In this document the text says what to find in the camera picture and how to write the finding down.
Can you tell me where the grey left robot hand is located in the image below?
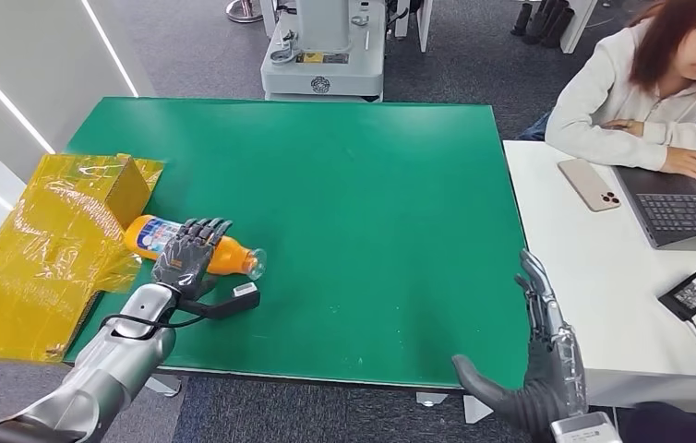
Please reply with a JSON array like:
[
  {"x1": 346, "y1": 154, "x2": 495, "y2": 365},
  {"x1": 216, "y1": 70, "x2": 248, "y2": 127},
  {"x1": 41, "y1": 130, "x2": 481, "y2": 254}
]
[{"x1": 150, "y1": 217, "x2": 234, "y2": 301}]

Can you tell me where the person's right hand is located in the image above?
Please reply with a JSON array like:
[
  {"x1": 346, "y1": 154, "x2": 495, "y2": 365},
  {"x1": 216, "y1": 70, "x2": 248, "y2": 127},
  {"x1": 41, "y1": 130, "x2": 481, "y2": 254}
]
[{"x1": 659, "y1": 146, "x2": 696, "y2": 184}]

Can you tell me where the person's left hand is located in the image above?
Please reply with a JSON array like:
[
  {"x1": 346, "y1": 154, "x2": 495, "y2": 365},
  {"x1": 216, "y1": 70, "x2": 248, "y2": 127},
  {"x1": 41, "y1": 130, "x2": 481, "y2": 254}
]
[{"x1": 601, "y1": 118, "x2": 646, "y2": 138}]

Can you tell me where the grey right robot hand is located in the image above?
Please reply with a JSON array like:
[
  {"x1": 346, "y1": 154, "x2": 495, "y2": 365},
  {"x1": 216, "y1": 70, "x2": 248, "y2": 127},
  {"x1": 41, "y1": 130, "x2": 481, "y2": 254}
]
[{"x1": 451, "y1": 248, "x2": 589, "y2": 438}]

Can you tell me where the orange plastic bottle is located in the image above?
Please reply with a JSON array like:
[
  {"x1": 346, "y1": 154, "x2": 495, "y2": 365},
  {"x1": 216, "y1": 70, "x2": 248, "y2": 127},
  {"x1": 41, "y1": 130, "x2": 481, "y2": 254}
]
[{"x1": 123, "y1": 213, "x2": 268, "y2": 282}]

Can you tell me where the person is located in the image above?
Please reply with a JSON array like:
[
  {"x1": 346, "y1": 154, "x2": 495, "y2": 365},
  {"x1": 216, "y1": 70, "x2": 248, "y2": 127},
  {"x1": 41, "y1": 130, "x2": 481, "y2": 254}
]
[{"x1": 516, "y1": 0, "x2": 696, "y2": 184}]

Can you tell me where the dark grey laptop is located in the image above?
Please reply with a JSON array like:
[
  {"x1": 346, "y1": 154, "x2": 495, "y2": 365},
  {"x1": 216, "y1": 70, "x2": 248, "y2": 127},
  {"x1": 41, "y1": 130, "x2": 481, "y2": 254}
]
[{"x1": 612, "y1": 164, "x2": 696, "y2": 253}]

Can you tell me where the beige smartphone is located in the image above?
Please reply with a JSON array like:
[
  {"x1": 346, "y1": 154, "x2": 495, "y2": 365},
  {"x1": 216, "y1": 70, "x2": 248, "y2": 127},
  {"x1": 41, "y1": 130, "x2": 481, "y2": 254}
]
[{"x1": 557, "y1": 158, "x2": 622, "y2": 213}]

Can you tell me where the white table foot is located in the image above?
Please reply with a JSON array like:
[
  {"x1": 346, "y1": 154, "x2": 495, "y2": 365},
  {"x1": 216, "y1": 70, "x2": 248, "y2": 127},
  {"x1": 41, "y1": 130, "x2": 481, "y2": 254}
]
[
  {"x1": 462, "y1": 395, "x2": 495, "y2": 425},
  {"x1": 414, "y1": 390, "x2": 449, "y2": 409},
  {"x1": 142, "y1": 374, "x2": 183, "y2": 399}
]

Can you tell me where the white desk leg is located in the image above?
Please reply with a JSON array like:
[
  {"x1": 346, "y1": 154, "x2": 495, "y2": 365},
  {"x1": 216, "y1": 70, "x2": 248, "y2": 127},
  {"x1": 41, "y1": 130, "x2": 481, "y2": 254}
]
[{"x1": 560, "y1": 0, "x2": 599, "y2": 55}]

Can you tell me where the black boot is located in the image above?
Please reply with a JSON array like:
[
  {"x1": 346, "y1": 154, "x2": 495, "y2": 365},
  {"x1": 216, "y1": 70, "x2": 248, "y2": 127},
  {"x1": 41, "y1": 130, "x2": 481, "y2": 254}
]
[
  {"x1": 541, "y1": 3, "x2": 575, "y2": 50},
  {"x1": 510, "y1": 3, "x2": 534, "y2": 37},
  {"x1": 522, "y1": 0, "x2": 556, "y2": 46}
]

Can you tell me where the white desk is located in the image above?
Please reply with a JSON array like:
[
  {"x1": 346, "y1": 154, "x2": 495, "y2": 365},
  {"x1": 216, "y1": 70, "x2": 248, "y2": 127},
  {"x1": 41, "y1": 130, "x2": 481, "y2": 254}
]
[{"x1": 502, "y1": 138, "x2": 696, "y2": 417}]

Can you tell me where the black power adapter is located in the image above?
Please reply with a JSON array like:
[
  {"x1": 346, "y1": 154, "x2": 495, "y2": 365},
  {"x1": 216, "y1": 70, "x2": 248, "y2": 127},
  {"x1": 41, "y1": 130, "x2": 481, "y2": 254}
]
[{"x1": 657, "y1": 269, "x2": 696, "y2": 323}]

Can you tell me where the yellow taped cardboard box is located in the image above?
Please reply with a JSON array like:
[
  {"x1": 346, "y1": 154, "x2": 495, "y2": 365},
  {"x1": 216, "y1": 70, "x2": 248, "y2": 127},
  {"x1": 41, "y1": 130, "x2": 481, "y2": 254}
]
[{"x1": 0, "y1": 152, "x2": 166, "y2": 365}]

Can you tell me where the green table mat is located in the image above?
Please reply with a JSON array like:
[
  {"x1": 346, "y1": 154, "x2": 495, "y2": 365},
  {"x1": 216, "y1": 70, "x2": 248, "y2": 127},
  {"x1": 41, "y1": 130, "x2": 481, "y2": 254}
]
[{"x1": 63, "y1": 96, "x2": 533, "y2": 390}]

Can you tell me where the white furniture panel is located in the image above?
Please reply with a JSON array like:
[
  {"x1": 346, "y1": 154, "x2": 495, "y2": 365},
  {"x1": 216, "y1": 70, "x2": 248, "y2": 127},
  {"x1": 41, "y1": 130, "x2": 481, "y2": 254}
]
[{"x1": 393, "y1": 0, "x2": 435, "y2": 54}]

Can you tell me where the metal chair base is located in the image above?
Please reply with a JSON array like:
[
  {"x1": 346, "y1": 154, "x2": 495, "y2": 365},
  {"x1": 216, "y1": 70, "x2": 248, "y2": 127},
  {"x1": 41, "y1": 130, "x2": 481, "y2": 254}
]
[{"x1": 225, "y1": 0, "x2": 264, "y2": 24}]

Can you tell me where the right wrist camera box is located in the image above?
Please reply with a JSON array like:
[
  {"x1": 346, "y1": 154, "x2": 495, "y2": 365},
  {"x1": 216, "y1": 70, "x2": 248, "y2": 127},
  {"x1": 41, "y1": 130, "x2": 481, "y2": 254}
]
[{"x1": 549, "y1": 411, "x2": 623, "y2": 443}]

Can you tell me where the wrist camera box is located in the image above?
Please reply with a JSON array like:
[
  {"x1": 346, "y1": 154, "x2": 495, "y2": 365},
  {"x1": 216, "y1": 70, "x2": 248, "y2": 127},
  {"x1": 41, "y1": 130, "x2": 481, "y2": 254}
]
[
  {"x1": 179, "y1": 281, "x2": 262, "y2": 320},
  {"x1": 549, "y1": 411, "x2": 623, "y2": 443}
]

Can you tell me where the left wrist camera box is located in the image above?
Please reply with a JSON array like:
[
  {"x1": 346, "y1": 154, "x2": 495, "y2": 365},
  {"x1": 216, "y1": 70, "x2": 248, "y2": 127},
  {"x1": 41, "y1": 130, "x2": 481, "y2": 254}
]
[{"x1": 179, "y1": 281, "x2": 262, "y2": 320}]

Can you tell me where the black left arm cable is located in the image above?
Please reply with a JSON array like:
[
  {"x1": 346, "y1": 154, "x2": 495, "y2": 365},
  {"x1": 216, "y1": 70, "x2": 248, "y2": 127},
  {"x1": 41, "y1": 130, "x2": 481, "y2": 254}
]
[{"x1": 98, "y1": 305, "x2": 202, "y2": 341}]

